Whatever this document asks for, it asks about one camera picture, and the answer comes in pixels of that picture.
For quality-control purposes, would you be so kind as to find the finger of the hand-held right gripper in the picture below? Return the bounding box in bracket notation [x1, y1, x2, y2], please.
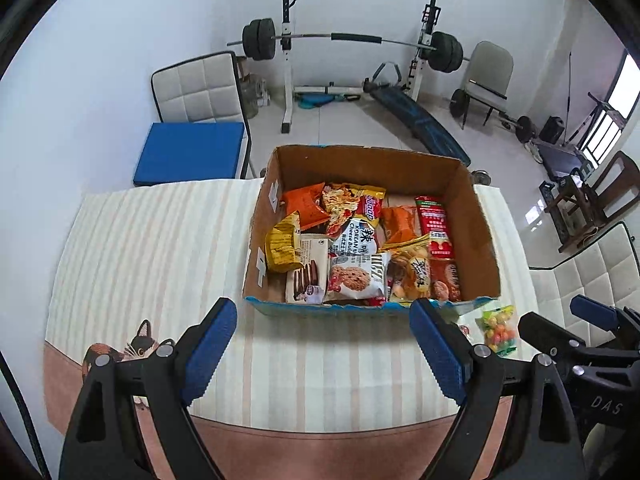
[517, 311, 588, 378]
[570, 295, 640, 356]

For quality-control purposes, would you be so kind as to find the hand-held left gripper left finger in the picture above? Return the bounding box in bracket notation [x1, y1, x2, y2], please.
[59, 297, 238, 480]

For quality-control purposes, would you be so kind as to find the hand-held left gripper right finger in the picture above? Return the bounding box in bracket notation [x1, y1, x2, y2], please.
[409, 297, 586, 480]

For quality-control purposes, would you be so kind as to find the red cookie snack packet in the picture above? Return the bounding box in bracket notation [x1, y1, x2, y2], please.
[429, 258, 463, 303]

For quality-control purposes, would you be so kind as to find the yellow rice cracker bag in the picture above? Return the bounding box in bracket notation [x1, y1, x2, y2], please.
[382, 235, 433, 306]

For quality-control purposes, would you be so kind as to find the long red snack packet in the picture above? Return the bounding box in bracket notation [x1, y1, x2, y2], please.
[415, 196, 456, 261]

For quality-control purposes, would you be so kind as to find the printed cardboard box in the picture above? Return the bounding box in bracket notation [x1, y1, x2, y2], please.
[242, 144, 502, 317]

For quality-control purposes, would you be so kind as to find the white padded chair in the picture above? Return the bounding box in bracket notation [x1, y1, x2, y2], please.
[150, 51, 253, 181]
[529, 221, 640, 348]

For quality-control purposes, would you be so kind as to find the colourful candy bag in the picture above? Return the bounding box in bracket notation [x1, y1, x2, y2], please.
[475, 304, 518, 356]

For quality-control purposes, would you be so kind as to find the white oat cookie packet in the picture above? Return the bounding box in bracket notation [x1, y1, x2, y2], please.
[324, 252, 392, 303]

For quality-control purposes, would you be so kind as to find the brown wooden chair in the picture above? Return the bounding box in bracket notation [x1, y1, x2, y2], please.
[542, 151, 640, 253]

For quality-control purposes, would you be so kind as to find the gold brown snack packet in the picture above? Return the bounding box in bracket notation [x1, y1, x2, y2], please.
[264, 211, 304, 273]

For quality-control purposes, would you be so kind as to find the orange pie snack packet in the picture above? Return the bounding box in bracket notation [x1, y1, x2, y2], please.
[380, 205, 423, 246]

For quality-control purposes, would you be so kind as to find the white blue snack packet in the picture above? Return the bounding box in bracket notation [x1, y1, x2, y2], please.
[332, 215, 381, 258]

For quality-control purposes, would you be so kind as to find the dark treadmill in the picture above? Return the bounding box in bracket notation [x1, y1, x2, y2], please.
[535, 140, 596, 181]

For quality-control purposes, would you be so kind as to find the yellow red snack packet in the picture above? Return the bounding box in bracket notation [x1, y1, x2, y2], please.
[347, 185, 387, 223]

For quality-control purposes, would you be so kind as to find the crumpled red white packet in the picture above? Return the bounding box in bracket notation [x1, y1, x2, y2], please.
[320, 183, 363, 236]

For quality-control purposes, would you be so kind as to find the black speaker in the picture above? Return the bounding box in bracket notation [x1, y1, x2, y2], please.
[540, 116, 565, 145]

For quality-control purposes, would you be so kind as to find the small barbell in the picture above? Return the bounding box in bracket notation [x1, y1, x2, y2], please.
[450, 80, 538, 143]

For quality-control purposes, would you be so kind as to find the blue seat cushion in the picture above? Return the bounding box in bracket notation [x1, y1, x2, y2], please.
[132, 121, 246, 188]

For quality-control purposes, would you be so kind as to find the window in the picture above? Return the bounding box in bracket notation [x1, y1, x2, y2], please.
[582, 50, 640, 161]

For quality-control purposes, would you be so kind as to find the black blue sit-up bench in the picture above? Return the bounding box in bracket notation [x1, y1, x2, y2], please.
[362, 61, 473, 168]

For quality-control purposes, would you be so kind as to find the clear plastic jug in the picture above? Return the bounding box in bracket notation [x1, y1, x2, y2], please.
[240, 72, 271, 120]

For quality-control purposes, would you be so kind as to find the grey chair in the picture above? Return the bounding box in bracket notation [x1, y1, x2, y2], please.
[457, 41, 515, 131]

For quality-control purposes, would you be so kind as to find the blue exercise equipment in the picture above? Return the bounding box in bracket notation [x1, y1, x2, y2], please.
[295, 92, 361, 111]

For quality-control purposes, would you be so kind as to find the white barbell rack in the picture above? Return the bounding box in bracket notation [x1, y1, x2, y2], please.
[277, 0, 441, 133]

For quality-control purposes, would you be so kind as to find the black barbell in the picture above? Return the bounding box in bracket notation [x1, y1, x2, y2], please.
[227, 17, 471, 73]

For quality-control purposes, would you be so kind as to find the black cable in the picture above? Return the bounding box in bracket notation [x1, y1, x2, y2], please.
[0, 350, 51, 480]

